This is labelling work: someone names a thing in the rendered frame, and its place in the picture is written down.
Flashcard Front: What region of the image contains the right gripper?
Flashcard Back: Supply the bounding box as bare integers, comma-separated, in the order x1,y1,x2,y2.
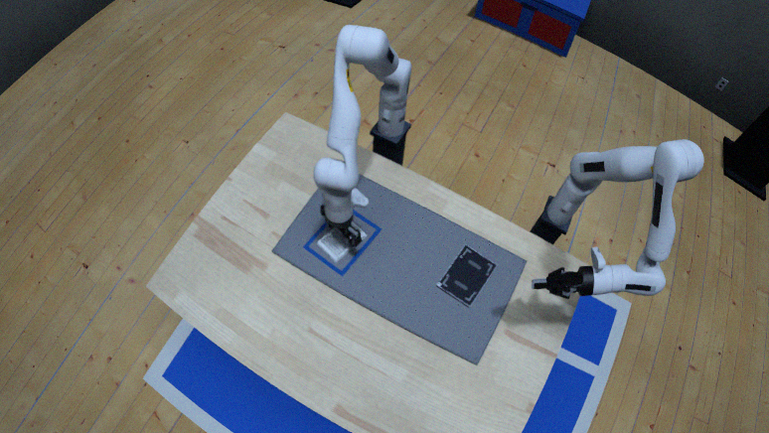
320,203,362,248

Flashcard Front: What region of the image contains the blue tape rectangle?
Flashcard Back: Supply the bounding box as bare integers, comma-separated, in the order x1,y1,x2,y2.
303,211,382,276

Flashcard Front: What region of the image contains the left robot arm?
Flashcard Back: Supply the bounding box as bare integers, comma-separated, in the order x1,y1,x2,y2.
547,140,704,296

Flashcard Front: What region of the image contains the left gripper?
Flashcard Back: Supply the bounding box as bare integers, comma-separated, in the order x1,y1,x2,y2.
532,265,594,299

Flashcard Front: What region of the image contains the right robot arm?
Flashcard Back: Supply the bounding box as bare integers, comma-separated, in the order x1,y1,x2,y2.
314,25,411,223

